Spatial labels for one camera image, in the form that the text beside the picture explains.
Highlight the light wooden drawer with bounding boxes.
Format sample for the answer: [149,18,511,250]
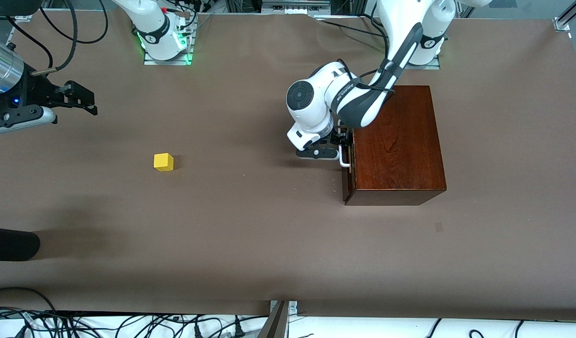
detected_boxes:
[338,127,356,203]

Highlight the dark brown wooden drawer box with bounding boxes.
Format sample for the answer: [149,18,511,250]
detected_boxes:
[343,85,447,206]

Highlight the brown table cover sheet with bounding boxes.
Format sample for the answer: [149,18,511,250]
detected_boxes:
[0,9,576,316]

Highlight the black cylindrical object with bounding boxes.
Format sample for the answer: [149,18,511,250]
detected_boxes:
[0,227,41,261]

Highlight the black cable with metal plug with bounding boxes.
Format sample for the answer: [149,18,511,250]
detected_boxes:
[31,0,79,76]

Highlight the black looping cable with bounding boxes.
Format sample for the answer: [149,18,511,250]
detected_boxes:
[38,0,109,45]

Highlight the black thin cable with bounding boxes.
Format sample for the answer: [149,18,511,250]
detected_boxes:
[4,13,54,69]

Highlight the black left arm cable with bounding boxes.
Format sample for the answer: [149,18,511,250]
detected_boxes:
[335,59,397,97]

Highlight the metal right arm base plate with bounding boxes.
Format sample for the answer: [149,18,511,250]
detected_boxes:
[144,28,194,66]

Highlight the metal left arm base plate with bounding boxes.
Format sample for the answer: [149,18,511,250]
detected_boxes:
[405,26,441,70]

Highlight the black base power cable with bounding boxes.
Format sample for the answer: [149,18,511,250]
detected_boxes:
[316,14,392,53]

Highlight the grey metal bracket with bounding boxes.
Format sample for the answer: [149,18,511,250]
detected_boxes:
[258,300,298,338]

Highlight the black cable tangle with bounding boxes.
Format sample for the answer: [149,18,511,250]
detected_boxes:
[0,287,270,338]

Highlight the aluminium frame strut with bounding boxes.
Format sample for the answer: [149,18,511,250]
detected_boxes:
[553,0,576,32]

